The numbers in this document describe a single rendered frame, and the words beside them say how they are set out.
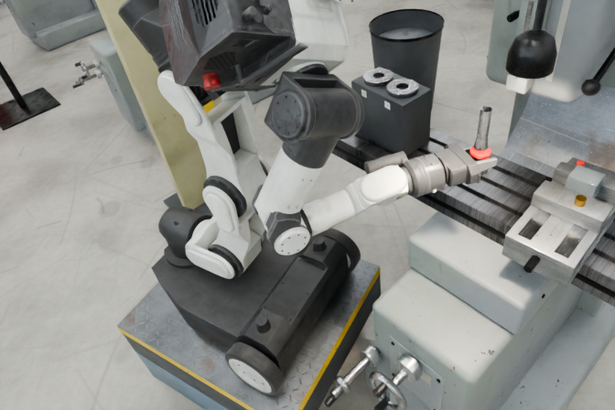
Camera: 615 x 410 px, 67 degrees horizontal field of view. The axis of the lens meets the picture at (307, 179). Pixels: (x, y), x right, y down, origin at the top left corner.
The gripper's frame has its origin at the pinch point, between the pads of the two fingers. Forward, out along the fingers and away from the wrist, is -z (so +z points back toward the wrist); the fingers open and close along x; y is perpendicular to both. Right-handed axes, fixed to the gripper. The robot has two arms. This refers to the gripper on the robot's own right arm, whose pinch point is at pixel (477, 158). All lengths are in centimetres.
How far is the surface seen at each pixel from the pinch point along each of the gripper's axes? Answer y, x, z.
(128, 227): 115, 149, 124
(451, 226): 25.3, 3.3, 2.8
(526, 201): 17.2, -3.1, -14.4
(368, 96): 1.3, 40.4, 10.8
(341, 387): 59, -13, 44
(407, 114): 2.5, 27.7, 4.2
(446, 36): 113, 276, -159
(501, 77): -20.0, 0.7, -3.6
